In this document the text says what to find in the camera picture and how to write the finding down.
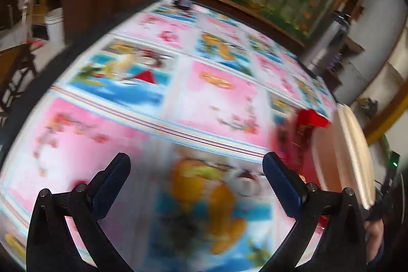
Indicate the white foam plate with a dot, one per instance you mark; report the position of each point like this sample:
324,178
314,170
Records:
350,157

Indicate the person's right forearm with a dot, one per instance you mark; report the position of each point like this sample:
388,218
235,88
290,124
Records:
374,237

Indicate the small black jar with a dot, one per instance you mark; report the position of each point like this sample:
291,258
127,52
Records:
185,1

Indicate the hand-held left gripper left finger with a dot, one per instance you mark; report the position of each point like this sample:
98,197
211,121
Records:
110,186

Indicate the wooden chair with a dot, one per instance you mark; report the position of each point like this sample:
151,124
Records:
16,68

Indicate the printed fruit tablecloth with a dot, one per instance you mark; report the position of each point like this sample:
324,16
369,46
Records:
207,93

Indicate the steel thermos flask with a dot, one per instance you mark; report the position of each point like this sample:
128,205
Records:
338,33

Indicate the white plastic bucket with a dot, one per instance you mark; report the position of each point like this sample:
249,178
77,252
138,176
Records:
54,26

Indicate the red ribbed glass plate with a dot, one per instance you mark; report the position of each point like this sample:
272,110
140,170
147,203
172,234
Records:
306,125

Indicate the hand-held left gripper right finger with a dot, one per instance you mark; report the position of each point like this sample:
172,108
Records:
282,182

